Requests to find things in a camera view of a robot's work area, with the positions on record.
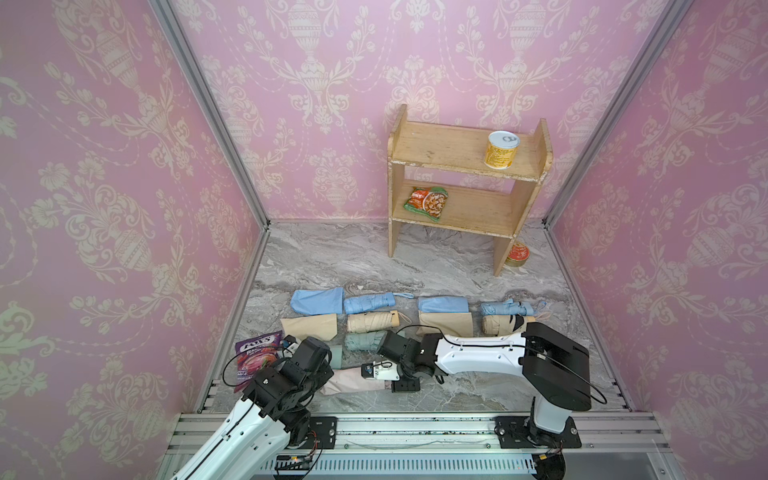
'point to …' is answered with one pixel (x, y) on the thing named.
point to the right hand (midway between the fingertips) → (396, 373)
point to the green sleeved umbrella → (336, 353)
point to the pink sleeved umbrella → (350, 379)
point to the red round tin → (518, 255)
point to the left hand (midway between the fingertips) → (331, 371)
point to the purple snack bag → (254, 356)
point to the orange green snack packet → (428, 201)
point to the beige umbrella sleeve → (450, 324)
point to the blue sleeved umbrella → (318, 301)
